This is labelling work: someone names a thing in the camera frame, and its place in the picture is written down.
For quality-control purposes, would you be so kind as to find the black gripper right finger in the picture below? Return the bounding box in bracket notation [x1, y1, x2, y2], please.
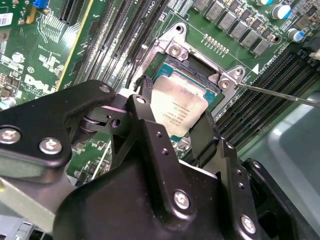
[189, 111, 311, 240]

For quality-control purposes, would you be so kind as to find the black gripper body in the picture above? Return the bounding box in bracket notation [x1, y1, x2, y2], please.
[53, 159, 266, 240]

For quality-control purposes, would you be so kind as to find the thin metal locking lever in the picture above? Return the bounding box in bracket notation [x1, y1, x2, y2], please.
[233, 81, 320, 109]

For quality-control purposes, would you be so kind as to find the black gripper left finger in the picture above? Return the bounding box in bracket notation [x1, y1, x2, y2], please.
[0, 76, 195, 220]

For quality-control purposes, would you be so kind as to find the silver CPU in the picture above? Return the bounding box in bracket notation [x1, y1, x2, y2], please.
[149, 62, 219, 145]

